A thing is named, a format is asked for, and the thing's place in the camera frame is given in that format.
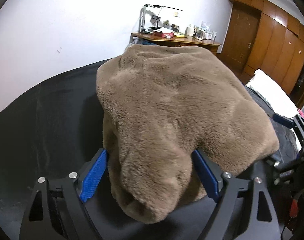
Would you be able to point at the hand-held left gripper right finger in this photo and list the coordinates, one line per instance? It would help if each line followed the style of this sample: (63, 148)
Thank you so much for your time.
(206, 177)

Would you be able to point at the white kettle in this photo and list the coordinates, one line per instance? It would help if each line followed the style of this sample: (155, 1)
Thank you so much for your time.
(190, 31)

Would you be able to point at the wooden wardrobe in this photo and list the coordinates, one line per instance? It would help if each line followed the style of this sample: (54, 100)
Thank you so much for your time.
(279, 42)

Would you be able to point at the yellow packet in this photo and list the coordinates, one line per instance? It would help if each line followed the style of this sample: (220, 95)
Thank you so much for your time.
(180, 35)

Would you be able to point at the red box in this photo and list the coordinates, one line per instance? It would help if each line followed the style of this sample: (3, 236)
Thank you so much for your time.
(163, 33)

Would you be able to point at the white pillow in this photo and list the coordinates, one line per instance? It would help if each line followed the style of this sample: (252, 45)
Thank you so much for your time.
(269, 87)

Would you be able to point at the brown fleece sweater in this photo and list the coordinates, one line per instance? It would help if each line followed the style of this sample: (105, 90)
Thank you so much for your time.
(179, 100)

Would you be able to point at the dark bed cover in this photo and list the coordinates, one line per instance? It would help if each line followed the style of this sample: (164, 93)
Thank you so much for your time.
(54, 117)

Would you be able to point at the wooden desk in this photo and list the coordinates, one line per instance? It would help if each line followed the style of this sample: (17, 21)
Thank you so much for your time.
(191, 40)

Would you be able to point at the white box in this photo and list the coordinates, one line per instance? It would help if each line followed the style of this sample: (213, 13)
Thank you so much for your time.
(211, 35)

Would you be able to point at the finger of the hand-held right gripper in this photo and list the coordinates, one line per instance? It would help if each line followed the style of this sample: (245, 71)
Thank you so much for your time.
(284, 121)
(289, 166)

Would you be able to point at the clear glass kettle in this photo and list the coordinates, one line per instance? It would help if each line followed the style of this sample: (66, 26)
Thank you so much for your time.
(200, 34)

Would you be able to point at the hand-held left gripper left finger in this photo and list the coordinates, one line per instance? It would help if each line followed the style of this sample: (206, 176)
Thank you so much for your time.
(93, 177)

